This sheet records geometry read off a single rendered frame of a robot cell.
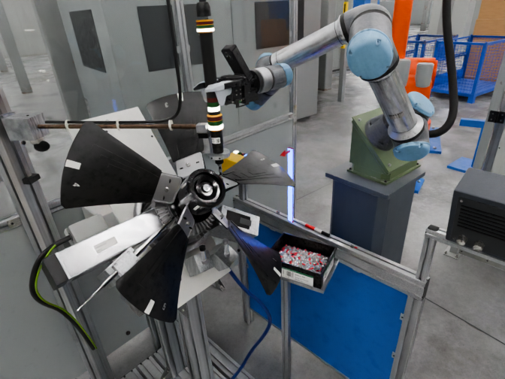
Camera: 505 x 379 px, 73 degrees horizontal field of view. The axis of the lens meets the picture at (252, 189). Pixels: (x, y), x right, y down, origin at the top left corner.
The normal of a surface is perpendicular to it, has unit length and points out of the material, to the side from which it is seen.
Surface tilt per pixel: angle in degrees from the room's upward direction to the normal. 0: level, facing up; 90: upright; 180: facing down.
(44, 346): 90
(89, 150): 73
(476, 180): 15
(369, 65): 113
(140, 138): 50
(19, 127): 90
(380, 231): 90
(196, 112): 38
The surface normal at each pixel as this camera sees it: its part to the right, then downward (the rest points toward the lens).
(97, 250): 0.52, -0.34
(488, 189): -0.23, -0.75
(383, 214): -0.08, 0.48
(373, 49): -0.26, 0.78
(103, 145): 0.37, 0.15
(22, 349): 0.72, 0.29
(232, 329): -0.05, -0.88
